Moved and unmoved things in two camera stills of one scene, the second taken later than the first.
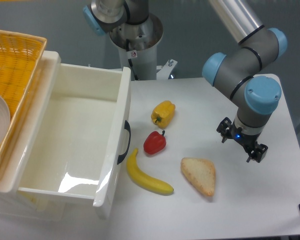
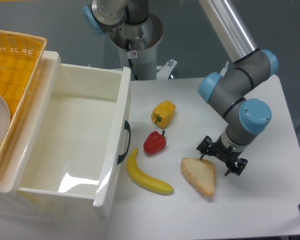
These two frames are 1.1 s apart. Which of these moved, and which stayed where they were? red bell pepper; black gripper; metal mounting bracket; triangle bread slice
Moved: black gripper
Stayed: red bell pepper; triangle bread slice; metal mounting bracket
